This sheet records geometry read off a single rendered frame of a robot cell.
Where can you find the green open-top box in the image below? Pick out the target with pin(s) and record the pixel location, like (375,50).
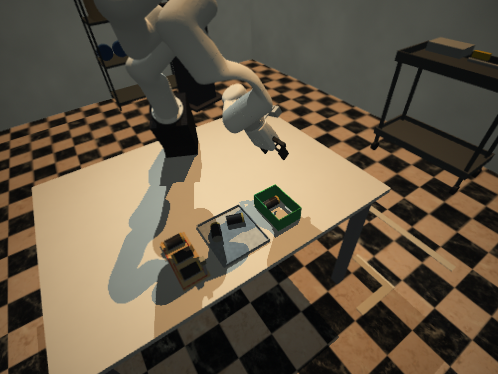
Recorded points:
(281,215)

